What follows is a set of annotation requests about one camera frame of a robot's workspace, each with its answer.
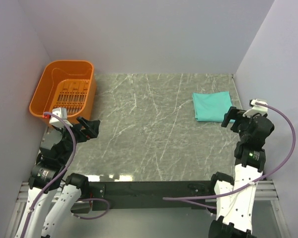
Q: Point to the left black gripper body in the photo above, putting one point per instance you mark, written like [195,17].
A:
[78,134]

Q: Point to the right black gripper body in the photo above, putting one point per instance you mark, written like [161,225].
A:
[241,124]

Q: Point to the teal t shirt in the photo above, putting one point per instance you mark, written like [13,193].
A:
[211,107]

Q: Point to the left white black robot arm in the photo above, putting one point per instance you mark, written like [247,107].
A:
[41,216]

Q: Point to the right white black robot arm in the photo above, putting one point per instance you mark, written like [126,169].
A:
[235,195]

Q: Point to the orange plastic basket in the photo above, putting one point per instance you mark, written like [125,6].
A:
[68,84]

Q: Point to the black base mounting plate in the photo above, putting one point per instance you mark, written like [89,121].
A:
[148,194]

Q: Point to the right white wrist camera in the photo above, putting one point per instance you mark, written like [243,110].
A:
[257,106]

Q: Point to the aluminium frame rail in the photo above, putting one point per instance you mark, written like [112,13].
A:
[265,191]

